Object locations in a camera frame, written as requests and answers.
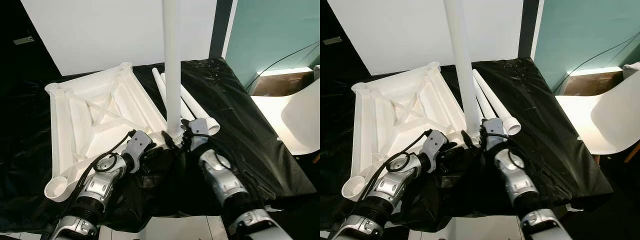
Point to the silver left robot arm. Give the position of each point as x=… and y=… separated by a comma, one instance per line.
x=97, y=187
x=395, y=187

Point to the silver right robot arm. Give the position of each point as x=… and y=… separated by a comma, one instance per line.
x=222, y=182
x=515, y=180

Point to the white plastic table top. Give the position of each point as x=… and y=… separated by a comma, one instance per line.
x=385, y=125
x=80, y=125

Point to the brown cardboard box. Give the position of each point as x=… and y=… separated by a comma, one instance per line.
x=280, y=85
x=590, y=84

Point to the white plastic chair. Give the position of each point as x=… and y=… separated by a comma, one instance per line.
x=610, y=120
x=300, y=120

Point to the small white bundle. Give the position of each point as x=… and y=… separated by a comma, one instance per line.
x=632, y=71
x=316, y=72

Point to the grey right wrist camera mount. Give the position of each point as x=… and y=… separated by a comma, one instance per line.
x=495, y=127
x=199, y=127

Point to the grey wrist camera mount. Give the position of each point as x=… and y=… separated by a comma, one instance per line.
x=435, y=142
x=199, y=127
x=137, y=144
x=495, y=127

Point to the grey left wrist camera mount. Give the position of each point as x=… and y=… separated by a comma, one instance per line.
x=137, y=144
x=435, y=142

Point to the small grey wall plate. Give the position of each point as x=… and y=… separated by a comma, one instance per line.
x=23, y=40
x=332, y=40

